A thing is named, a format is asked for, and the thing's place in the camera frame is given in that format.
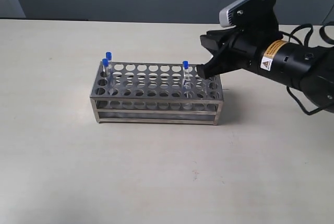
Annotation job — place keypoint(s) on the stainless steel test tube rack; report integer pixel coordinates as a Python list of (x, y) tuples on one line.
[(154, 93)]

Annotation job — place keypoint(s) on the blue capped tube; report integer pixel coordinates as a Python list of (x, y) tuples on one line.
[(106, 69), (186, 79)]

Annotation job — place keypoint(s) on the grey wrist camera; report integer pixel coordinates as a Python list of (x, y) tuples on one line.
[(225, 14)]

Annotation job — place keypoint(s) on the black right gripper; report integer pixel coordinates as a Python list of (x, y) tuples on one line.
[(252, 34)]

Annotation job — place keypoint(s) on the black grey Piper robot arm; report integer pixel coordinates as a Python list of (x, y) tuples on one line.
[(301, 67)]

